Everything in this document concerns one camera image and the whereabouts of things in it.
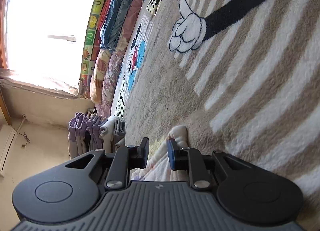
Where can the Mickey Mouse plush blanket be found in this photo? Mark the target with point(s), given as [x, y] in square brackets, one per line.
[241, 75]

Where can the white floral quilted pajama garment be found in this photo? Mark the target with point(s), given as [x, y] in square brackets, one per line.
[158, 167]

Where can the blue folded blanket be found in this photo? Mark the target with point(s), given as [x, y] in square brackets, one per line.
[113, 24]

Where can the pink purple floral bedding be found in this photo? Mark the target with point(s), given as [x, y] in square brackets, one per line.
[108, 64]

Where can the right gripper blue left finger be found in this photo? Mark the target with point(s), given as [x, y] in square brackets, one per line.
[116, 166]

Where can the colourful alphabet play mat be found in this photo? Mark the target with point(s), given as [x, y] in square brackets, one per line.
[91, 44]

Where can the window curtain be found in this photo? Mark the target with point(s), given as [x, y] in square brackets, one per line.
[39, 83]

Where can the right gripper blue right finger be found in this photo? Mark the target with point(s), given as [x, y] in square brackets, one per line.
[198, 167]

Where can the white wall air conditioner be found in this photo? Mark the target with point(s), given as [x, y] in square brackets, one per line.
[8, 136]

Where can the grey purple folded clothes stack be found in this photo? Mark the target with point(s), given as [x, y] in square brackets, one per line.
[94, 133]

